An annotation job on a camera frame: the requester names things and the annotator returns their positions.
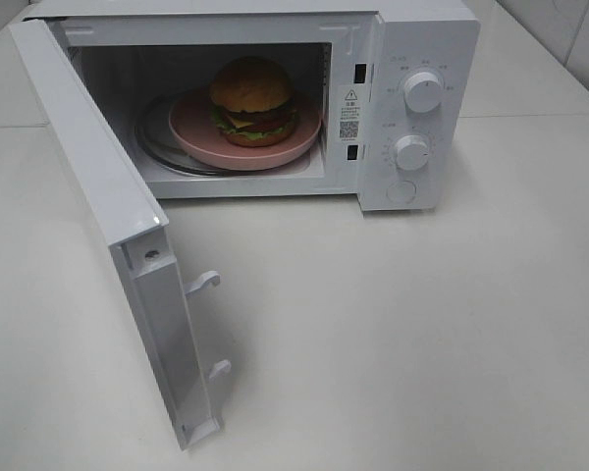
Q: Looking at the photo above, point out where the round white door button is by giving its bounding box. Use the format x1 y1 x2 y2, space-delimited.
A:
386 181 416 204

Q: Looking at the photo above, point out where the burger with lettuce and cheese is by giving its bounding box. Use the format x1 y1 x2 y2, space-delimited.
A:
209 56 297 148

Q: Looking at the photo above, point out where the white timer knob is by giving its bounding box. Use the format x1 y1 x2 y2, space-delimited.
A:
394 134 431 171

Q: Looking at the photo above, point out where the pink round plate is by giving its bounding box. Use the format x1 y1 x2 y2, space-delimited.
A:
169 88 322 172

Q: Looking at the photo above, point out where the white microwave door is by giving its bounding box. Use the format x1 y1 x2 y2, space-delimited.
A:
10 20 221 449

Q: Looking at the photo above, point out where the white warning label sticker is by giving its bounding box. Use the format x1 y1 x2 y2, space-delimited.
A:
336 84 362 142

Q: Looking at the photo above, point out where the white microwave oven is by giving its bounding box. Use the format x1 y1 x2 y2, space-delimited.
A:
20 1 480 211

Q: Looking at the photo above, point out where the glass microwave turntable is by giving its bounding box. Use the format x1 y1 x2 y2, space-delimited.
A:
134 93 234 178

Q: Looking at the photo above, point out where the upper white power knob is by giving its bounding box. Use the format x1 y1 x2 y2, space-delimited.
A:
403 71 443 113

